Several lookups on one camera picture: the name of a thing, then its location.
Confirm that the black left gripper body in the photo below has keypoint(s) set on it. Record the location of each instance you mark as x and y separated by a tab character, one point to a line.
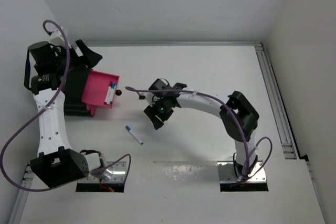
74	61

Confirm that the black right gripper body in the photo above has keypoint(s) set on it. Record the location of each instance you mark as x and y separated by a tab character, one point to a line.
161	109

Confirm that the blue cap white marker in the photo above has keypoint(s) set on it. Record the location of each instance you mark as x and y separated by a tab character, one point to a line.
134	135

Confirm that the pink top drawer tray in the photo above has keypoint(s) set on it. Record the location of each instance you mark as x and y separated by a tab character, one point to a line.
96	88

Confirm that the pink drawer tray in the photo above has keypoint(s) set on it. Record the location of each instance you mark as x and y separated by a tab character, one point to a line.
96	88
90	110

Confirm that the purple cap white marker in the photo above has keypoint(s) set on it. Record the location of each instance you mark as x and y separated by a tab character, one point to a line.
112	93

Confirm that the light blue cap marker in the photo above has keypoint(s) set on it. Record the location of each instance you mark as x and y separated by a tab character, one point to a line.
106	100

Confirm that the teal cap white marker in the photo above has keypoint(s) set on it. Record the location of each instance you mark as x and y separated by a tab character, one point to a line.
109	97

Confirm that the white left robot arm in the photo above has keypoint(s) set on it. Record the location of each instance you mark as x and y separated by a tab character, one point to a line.
57	78

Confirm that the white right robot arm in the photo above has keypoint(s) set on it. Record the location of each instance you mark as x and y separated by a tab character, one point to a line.
239	117

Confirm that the black drawer cabinet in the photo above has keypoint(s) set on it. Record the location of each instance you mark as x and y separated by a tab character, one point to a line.
73	90

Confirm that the black round knob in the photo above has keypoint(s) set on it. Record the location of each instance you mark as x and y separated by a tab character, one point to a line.
118	92

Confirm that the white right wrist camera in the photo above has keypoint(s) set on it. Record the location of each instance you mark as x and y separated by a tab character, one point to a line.
147	96

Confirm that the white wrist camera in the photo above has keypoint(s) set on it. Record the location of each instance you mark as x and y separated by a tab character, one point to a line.
147	96
56	38

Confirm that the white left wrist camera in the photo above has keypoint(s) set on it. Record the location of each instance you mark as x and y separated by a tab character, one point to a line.
56	38

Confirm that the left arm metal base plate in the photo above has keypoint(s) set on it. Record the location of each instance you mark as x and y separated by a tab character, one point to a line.
113	175

